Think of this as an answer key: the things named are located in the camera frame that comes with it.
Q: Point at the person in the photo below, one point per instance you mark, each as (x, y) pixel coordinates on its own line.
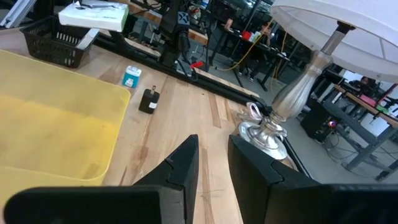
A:
(362, 84)

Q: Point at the black plastic basket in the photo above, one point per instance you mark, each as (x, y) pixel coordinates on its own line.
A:
(49, 46)

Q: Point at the silver lamp with white shade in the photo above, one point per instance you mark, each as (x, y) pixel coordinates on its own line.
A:
(326, 31)

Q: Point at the black plug charger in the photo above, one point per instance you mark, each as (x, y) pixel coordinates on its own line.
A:
(148, 101)

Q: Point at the yellow translucent plastic bin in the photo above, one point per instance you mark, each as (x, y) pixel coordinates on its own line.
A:
(62, 124)

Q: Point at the black box on floor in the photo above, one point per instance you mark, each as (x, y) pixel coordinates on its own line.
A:
(314, 121)

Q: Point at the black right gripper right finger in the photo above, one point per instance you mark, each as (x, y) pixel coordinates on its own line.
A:
(264, 193)

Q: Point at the silver aluminium extrusion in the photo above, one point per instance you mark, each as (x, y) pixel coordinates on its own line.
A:
(17, 12)

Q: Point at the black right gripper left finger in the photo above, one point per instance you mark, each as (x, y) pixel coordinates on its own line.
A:
(174, 193)

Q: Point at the wooden top workbench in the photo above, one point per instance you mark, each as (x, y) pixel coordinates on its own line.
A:
(357, 102)
(199, 36)

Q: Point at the small white card box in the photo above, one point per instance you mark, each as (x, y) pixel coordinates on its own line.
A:
(93, 18)

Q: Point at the small teal and white box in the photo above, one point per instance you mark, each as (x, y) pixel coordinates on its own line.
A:
(132, 77)

